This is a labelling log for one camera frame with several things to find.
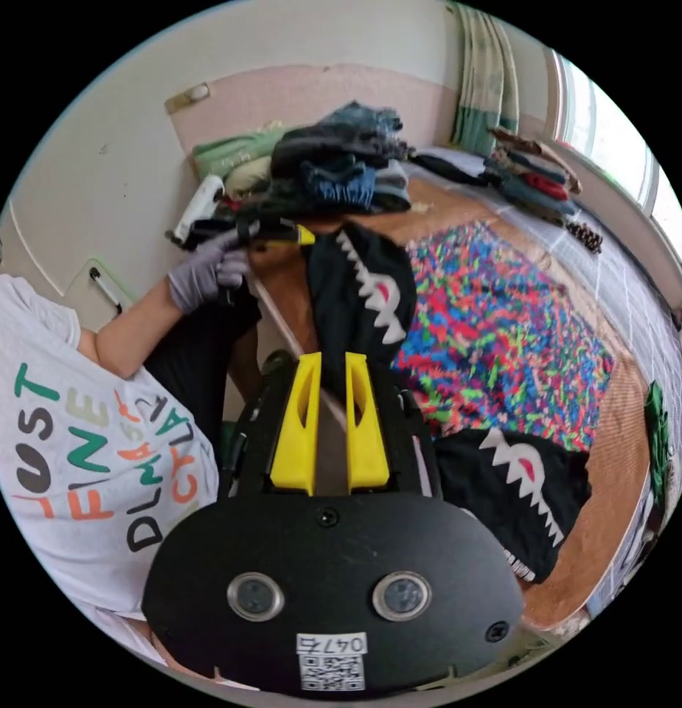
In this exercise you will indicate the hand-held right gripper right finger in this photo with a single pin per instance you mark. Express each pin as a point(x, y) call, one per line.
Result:
point(368, 448)

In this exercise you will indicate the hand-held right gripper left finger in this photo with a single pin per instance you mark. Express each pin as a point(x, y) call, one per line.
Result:
point(291, 442)

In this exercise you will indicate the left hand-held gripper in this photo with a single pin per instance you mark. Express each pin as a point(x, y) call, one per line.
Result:
point(238, 227)

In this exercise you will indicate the colorful short sleeve shirt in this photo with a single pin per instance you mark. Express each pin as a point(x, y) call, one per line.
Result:
point(484, 343)

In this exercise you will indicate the person's left forearm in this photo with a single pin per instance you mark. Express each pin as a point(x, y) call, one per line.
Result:
point(127, 337)

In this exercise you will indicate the person's left hand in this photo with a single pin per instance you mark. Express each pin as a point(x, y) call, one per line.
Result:
point(205, 274)

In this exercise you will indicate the pile of clothes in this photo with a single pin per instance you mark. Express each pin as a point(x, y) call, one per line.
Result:
point(517, 177)
point(340, 160)

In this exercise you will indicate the green and beige pillow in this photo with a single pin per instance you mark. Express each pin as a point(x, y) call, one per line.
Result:
point(235, 157)

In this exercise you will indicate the person's body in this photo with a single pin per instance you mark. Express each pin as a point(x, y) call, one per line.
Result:
point(81, 453)

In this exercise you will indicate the green striped curtain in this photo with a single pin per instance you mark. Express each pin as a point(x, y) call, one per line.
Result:
point(484, 77)

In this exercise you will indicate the brown dotted cloth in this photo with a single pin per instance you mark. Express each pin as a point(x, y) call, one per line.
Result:
point(584, 237)

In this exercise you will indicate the green garment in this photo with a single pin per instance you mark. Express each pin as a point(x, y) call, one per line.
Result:
point(658, 442)

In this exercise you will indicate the window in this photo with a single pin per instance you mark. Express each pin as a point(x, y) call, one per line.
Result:
point(617, 133)

